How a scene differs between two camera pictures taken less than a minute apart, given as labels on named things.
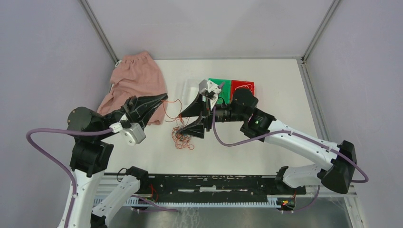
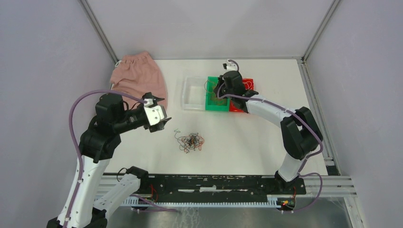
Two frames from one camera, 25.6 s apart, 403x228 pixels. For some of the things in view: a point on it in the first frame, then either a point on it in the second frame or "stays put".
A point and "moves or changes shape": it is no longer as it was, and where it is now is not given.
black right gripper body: (224, 113) -> (222, 90)
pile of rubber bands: (181, 140) moves or changes shape
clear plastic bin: (190, 90) stays put
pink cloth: (137, 74) stays put
